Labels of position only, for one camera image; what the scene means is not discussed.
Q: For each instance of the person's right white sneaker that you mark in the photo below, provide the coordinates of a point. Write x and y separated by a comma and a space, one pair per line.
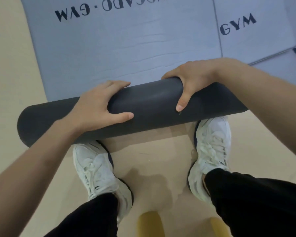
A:
212, 150

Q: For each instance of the person's left white sneaker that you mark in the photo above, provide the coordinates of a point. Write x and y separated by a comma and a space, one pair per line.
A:
96, 170

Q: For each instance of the yellow plastic stool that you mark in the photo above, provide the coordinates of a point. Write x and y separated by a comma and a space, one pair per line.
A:
150, 227

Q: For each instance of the person's left forearm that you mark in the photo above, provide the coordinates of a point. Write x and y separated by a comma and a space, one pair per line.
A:
27, 175

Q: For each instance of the person's right forearm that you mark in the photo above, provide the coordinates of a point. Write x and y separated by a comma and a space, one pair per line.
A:
273, 108

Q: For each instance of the person's white sneaker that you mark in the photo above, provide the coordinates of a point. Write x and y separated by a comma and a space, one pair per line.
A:
96, 170
212, 150

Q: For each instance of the black trousers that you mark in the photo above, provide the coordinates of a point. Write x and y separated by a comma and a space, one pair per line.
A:
249, 202

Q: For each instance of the person's right hand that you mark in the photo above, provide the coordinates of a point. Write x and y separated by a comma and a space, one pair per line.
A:
197, 74

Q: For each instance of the person's left hand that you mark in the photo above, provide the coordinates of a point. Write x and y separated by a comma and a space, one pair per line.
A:
91, 108

